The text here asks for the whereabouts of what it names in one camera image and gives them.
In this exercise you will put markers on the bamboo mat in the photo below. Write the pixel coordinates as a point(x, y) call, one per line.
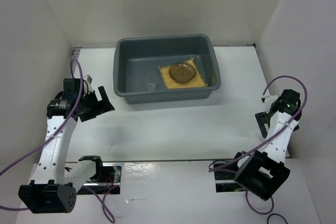
point(182, 74)

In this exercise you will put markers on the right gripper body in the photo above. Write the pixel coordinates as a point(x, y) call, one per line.
point(269, 113)

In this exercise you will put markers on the grey plastic bin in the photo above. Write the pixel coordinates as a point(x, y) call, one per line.
point(136, 58)

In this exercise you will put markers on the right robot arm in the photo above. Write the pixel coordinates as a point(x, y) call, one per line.
point(264, 171)

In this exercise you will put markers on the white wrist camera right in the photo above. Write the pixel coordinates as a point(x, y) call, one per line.
point(268, 100)

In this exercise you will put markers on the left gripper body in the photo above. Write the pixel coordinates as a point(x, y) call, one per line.
point(92, 107)

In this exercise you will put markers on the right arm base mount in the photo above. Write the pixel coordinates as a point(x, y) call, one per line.
point(224, 181)

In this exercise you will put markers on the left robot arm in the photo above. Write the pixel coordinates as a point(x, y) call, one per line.
point(52, 189)

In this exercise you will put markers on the clear plate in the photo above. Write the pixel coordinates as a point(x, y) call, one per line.
point(183, 72)

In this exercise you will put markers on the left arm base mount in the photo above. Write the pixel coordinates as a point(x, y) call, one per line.
point(101, 177)

